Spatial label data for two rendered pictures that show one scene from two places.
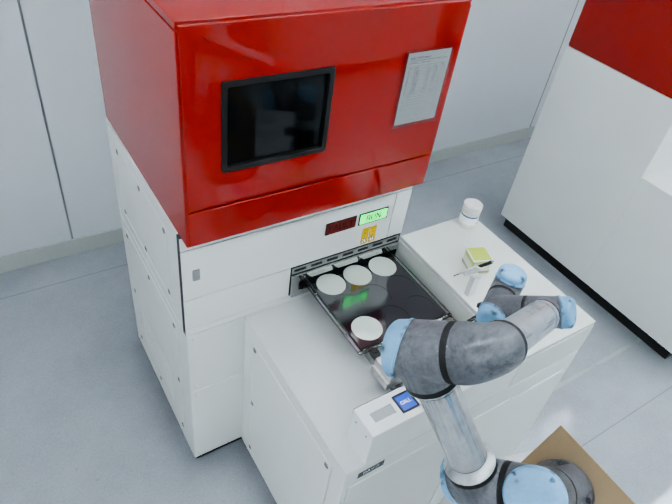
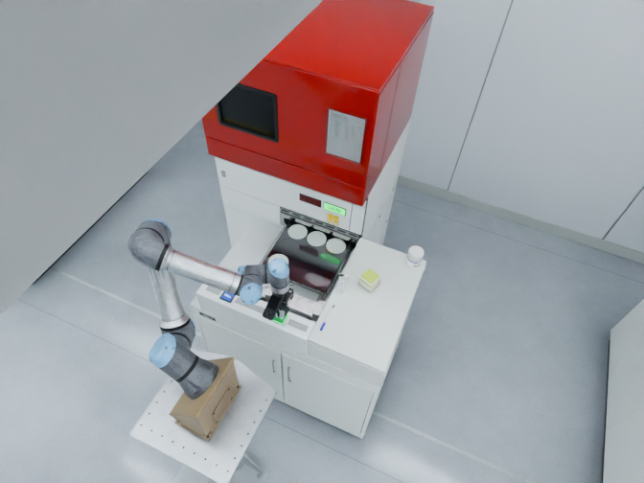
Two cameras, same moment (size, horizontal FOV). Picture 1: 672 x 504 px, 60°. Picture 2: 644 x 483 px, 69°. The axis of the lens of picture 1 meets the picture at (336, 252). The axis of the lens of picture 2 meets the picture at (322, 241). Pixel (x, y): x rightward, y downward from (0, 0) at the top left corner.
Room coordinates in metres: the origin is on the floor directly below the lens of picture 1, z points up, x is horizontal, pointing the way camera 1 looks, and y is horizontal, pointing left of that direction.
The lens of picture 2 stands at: (0.73, -1.42, 2.75)
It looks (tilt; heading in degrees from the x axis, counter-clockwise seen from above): 51 degrees down; 59
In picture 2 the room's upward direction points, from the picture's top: 3 degrees clockwise
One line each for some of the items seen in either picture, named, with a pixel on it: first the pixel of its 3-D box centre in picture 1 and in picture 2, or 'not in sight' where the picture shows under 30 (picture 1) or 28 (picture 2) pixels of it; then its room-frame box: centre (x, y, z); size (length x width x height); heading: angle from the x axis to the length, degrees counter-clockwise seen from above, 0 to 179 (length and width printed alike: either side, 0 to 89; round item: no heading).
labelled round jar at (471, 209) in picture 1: (470, 213); (414, 257); (1.79, -0.47, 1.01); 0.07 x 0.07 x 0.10
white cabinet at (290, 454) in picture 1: (393, 405); (308, 333); (1.32, -0.31, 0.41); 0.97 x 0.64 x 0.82; 128
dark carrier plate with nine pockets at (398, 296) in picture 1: (375, 295); (308, 254); (1.39, -0.15, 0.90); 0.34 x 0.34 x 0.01; 38
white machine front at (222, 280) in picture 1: (303, 252); (287, 201); (1.41, 0.10, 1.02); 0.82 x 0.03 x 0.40; 128
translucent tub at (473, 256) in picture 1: (476, 260); (369, 280); (1.54, -0.48, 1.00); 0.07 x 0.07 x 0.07; 19
